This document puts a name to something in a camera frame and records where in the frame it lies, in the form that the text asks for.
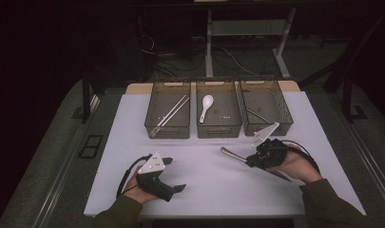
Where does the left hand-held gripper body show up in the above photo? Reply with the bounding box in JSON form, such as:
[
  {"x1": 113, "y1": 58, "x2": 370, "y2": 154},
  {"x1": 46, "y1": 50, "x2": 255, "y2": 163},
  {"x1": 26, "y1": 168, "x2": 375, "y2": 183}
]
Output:
[{"x1": 134, "y1": 151, "x2": 176, "y2": 203}]

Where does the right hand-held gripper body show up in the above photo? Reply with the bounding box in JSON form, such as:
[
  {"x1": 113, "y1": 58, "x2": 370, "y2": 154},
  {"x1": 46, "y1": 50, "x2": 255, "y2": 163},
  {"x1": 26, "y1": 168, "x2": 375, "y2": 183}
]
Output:
[{"x1": 248, "y1": 122, "x2": 290, "y2": 169}]

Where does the metal knife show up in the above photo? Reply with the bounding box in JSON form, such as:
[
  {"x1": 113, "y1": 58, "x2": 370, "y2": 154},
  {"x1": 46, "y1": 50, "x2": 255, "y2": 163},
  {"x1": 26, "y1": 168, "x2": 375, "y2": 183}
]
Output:
[{"x1": 220, "y1": 146, "x2": 293, "y2": 183}]

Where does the metal fork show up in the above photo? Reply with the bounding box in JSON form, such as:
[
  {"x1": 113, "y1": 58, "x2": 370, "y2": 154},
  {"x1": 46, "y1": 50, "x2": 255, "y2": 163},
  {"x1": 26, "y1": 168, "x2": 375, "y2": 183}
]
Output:
[{"x1": 244, "y1": 106, "x2": 271, "y2": 124}]

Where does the white chopstick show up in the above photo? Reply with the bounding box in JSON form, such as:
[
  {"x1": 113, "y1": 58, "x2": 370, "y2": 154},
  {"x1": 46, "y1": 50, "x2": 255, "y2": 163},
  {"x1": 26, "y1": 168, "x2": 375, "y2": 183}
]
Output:
[
  {"x1": 155, "y1": 94, "x2": 188, "y2": 128},
  {"x1": 149, "y1": 97, "x2": 191, "y2": 138}
]

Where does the smoky clear plastic bin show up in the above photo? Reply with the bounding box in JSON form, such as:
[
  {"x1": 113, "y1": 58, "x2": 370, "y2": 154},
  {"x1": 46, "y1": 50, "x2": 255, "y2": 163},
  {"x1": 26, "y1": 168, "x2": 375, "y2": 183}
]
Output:
[
  {"x1": 237, "y1": 78, "x2": 295, "y2": 138},
  {"x1": 144, "y1": 80, "x2": 192, "y2": 140},
  {"x1": 195, "y1": 79, "x2": 242, "y2": 140}
]

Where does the white ceramic spoon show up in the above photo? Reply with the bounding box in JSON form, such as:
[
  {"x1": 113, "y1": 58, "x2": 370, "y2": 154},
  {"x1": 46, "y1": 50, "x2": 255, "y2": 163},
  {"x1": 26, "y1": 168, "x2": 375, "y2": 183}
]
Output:
[{"x1": 199, "y1": 94, "x2": 215, "y2": 124}]

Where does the person's left hand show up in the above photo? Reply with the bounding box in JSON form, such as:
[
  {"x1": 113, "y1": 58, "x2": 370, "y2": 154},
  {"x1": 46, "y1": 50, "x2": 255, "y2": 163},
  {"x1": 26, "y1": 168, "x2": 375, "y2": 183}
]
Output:
[{"x1": 122, "y1": 166, "x2": 158, "y2": 205}]

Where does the person's right hand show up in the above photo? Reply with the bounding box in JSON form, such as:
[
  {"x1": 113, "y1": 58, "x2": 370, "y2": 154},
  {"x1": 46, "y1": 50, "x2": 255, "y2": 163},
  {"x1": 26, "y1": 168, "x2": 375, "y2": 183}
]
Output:
[{"x1": 266, "y1": 142, "x2": 324, "y2": 185}]

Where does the black metal stand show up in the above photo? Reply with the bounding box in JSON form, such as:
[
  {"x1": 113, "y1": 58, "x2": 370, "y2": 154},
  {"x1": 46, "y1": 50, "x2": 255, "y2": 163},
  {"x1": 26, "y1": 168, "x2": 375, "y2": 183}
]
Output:
[
  {"x1": 298, "y1": 9, "x2": 385, "y2": 124},
  {"x1": 80, "y1": 70, "x2": 101, "y2": 124}
]

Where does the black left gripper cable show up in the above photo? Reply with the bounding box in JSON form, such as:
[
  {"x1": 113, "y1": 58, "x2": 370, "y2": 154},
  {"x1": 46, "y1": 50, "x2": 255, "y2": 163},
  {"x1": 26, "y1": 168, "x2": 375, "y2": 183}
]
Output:
[{"x1": 116, "y1": 153, "x2": 153, "y2": 200}]

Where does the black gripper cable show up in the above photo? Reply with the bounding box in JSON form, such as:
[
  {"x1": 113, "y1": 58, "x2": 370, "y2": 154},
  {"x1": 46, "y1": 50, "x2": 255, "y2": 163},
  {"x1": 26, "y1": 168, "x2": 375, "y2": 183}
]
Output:
[
  {"x1": 279, "y1": 139, "x2": 321, "y2": 175},
  {"x1": 116, "y1": 153, "x2": 153, "y2": 200}
]

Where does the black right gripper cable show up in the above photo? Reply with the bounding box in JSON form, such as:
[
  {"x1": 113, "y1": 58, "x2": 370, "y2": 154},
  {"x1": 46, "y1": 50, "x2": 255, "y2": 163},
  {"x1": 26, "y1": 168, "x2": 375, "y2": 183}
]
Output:
[{"x1": 279, "y1": 139, "x2": 321, "y2": 175}]

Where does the black floor outlet frame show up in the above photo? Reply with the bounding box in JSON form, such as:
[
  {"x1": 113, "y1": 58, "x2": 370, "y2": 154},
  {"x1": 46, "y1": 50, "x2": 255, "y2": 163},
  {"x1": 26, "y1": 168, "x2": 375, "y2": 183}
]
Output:
[{"x1": 78, "y1": 134, "x2": 105, "y2": 160}]

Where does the bundle of black floor cables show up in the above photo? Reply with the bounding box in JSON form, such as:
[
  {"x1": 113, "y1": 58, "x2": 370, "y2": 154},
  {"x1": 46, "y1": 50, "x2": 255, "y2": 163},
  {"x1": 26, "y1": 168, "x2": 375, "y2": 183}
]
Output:
[{"x1": 137, "y1": 17, "x2": 207, "y2": 81}]

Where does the white floor cable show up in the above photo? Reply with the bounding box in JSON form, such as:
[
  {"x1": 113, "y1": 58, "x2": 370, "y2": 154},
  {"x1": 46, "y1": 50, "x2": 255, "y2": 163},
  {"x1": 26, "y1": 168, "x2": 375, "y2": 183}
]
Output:
[{"x1": 218, "y1": 47, "x2": 261, "y2": 77}]

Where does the white metal desk frame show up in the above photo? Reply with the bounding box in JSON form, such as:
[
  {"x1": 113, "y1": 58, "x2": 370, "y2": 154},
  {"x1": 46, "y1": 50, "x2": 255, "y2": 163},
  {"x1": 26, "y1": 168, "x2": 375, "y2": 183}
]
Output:
[{"x1": 204, "y1": 8, "x2": 298, "y2": 80}]

